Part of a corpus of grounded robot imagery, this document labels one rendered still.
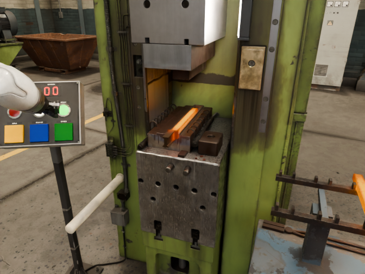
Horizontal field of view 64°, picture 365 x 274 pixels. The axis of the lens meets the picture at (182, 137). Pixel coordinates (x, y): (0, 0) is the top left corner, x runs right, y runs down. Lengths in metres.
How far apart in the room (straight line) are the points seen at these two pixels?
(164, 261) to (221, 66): 1.10
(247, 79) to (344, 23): 5.18
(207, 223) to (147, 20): 0.89
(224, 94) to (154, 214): 0.74
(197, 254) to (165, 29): 1.03
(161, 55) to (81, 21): 8.94
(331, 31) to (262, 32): 5.16
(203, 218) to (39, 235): 1.40
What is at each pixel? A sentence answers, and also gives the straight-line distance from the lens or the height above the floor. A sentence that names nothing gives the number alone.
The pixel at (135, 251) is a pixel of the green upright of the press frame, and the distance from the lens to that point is 1.99.
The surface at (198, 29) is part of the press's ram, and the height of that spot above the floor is 1.42.
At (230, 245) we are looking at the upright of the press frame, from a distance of 1.70.
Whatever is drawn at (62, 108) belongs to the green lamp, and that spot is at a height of 1.10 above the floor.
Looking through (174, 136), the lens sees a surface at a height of 0.99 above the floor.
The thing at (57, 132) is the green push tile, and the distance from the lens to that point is 1.34.
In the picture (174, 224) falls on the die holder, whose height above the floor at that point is 0.55.
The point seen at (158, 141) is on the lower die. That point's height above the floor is 0.95.
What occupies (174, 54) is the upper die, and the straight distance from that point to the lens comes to 1.16.
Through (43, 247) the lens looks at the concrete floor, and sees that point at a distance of 2.32.
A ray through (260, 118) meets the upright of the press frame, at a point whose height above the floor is 1.06.
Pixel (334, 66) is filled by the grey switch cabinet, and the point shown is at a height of 0.49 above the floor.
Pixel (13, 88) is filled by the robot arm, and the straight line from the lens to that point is 0.85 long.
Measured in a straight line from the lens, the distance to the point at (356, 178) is 1.19.
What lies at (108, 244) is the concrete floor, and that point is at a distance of 2.19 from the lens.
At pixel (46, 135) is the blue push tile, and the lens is 1.35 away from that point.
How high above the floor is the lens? 1.49
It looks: 24 degrees down
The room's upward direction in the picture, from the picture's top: straight up
